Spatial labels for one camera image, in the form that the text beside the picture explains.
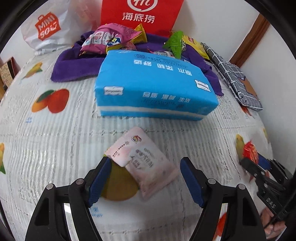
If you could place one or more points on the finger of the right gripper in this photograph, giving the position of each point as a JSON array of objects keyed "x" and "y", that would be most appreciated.
[
  {"x": 254, "y": 170},
  {"x": 264, "y": 163}
]

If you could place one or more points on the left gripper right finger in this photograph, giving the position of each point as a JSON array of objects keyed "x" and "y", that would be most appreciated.
[{"x": 242, "y": 218}]

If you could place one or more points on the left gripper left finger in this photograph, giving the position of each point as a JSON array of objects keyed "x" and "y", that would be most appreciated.
[{"x": 48, "y": 221}]

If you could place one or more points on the red small snack packet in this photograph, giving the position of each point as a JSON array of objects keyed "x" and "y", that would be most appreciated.
[{"x": 250, "y": 152}]

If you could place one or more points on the pale pink packet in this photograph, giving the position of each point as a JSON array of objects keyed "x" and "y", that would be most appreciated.
[{"x": 136, "y": 152}]

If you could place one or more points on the white red snack packet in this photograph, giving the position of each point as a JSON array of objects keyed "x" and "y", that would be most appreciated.
[{"x": 164, "y": 53}]

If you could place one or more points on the green snack packet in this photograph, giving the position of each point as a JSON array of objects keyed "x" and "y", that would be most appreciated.
[{"x": 174, "y": 44}]

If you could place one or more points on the yellow snack packet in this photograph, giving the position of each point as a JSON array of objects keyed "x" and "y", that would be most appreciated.
[{"x": 140, "y": 35}]

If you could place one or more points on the magenta snack packet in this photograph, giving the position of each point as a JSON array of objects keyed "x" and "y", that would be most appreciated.
[{"x": 108, "y": 37}]

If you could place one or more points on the person right hand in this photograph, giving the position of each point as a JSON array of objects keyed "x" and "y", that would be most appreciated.
[{"x": 271, "y": 229}]

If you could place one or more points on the grey plaid star pouch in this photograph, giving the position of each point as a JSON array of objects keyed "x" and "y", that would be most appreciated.
[{"x": 235, "y": 80}]

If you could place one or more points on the yellow chips bag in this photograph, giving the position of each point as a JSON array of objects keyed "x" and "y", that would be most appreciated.
[{"x": 197, "y": 46}]

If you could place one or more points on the blue tissue pack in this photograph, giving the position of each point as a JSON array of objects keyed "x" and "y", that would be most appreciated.
[{"x": 140, "y": 84}]

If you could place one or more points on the framed picture box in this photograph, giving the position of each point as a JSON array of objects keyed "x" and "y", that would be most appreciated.
[{"x": 8, "y": 71}]

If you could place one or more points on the purple towel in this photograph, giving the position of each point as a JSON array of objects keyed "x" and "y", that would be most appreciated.
[{"x": 70, "y": 66}]

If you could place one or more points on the red paper shopping bag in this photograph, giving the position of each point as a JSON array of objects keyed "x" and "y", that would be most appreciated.
[{"x": 156, "y": 16}]

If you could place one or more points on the white Miniso plastic bag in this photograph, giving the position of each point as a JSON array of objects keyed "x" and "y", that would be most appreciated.
[{"x": 59, "y": 24}]

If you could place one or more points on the brown door frame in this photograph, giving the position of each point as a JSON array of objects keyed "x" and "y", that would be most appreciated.
[{"x": 251, "y": 41}]

